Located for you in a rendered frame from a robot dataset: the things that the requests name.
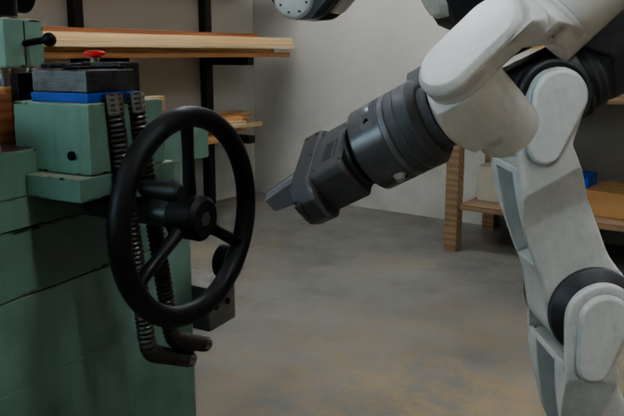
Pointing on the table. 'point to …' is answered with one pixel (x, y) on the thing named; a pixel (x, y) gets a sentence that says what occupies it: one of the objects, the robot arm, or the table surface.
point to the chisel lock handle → (41, 40)
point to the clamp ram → (21, 85)
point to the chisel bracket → (13, 32)
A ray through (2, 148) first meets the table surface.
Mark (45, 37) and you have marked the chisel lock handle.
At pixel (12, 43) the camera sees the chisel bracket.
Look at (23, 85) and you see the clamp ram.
